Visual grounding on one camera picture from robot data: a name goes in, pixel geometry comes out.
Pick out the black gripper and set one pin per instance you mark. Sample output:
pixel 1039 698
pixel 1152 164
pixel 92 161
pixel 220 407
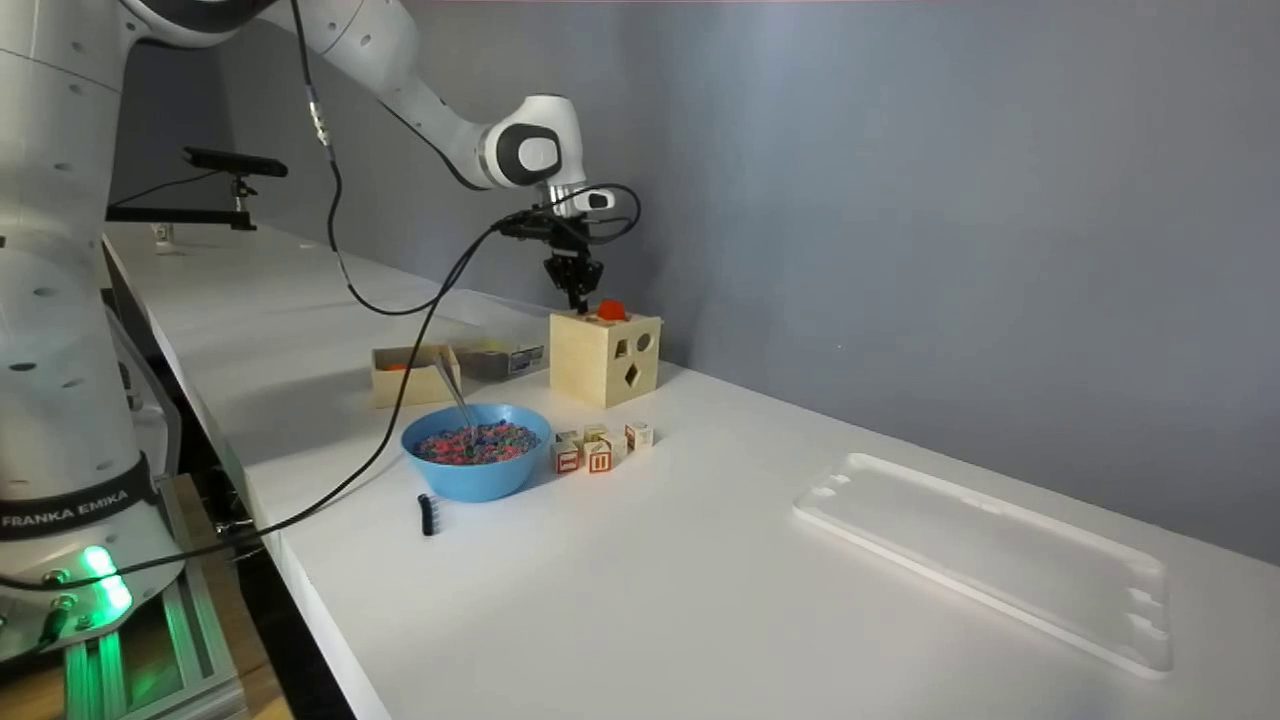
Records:
pixel 571 251

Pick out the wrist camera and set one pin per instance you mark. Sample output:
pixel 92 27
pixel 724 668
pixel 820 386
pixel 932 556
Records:
pixel 590 200

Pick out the wooden shape sorter box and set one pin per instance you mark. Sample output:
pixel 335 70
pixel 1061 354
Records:
pixel 601 362

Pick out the blue bowl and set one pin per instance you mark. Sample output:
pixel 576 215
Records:
pixel 476 479

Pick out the open wooden tray box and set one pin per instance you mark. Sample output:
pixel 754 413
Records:
pixel 405 382

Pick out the black marker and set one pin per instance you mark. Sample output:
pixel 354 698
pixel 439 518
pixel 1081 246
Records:
pixel 426 513

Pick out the black camera on stand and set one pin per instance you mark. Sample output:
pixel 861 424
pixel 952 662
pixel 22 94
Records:
pixel 235 164

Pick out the robot mounting platform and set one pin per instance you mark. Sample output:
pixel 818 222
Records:
pixel 133 665

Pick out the colourful beads pile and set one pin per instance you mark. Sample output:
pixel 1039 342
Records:
pixel 475 442

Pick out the clear plastic lid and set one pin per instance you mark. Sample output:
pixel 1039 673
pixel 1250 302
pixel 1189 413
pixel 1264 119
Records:
pixel 986 561

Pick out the white Franka Panda arm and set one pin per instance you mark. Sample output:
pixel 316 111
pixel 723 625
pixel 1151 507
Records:
pixel 42 334

